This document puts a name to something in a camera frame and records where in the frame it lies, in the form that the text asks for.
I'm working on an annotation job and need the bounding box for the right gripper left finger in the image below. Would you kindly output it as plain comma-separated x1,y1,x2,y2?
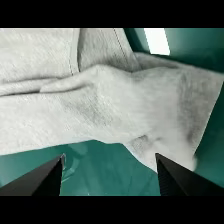
0,153,65,197

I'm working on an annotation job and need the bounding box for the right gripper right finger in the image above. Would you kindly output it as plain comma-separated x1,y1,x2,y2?
155,152,224,197

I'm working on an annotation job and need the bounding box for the light grey shirt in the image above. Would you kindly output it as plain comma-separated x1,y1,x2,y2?
0,28,224,174

